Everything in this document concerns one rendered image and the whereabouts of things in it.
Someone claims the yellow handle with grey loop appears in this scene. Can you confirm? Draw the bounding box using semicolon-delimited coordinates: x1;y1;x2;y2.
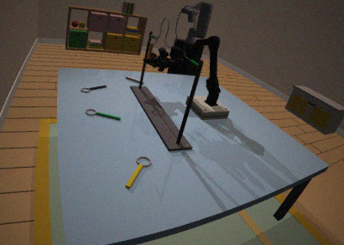
125;156;152;189

